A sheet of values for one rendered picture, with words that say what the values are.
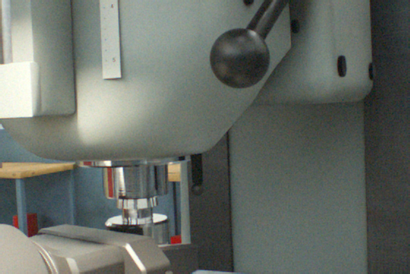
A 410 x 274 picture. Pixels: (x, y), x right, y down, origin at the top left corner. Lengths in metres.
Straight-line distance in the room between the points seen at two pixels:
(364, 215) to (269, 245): 0.13
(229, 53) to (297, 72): 0.21
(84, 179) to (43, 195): 0.51
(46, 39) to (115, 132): 0.07
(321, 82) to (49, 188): 5.57
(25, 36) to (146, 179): 0.14
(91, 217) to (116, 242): 5.36
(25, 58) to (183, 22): 0.09
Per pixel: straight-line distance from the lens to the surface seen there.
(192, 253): 0.47
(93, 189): 5.71
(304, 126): 0.79
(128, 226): 0.44
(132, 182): 0.44
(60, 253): 0.39
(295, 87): 0.51
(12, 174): 5.18
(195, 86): 0.37
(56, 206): 6.00
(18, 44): 0.35
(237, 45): 0.30
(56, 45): 0.36
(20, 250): 0.37
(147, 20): 0.36
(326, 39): 0.51
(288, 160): 0.80
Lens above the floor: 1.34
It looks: 3 degrees down
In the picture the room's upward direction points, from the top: 2 degrees counter-clockwise
